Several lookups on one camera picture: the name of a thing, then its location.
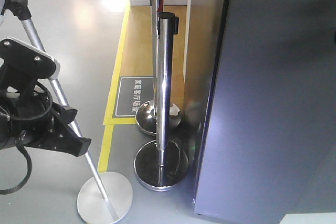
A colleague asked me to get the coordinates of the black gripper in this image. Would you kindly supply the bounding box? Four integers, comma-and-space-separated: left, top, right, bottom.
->
1, 81, 91, 157

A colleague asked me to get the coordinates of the silver sign stand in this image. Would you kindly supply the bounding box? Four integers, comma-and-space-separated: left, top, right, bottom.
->
0, 0, 134, 224

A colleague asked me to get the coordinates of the dark floor sign sticker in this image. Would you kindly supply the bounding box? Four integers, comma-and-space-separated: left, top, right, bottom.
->
113, 76, 153, 118

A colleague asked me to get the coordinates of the chrome stanchion post far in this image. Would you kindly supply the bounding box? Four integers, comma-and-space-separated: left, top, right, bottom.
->
135, 0, 182, 137

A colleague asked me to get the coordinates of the chrome stanchion post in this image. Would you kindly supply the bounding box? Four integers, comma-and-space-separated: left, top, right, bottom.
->
135, 0, 182, 137
133, 12, 188, 191

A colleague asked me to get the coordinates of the chrome stanchion post near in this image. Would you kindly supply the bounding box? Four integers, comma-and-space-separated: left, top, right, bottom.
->
133, 12, 188, 191

